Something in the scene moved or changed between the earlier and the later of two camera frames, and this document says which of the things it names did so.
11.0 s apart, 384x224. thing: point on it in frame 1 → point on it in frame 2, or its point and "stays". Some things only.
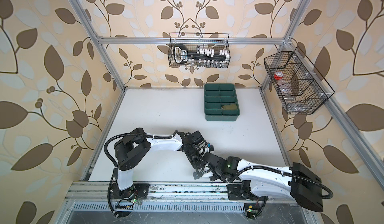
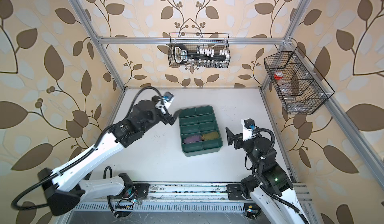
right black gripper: (214, 176) → (231, 138)
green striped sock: (231, 107) → (210, 135)
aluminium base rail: (98, 192) stays
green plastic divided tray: (216, 95) → (199, 130)
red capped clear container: (278, 76) stays
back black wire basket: (200, 50) stays
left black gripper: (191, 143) → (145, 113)
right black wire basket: (301, 87) stays
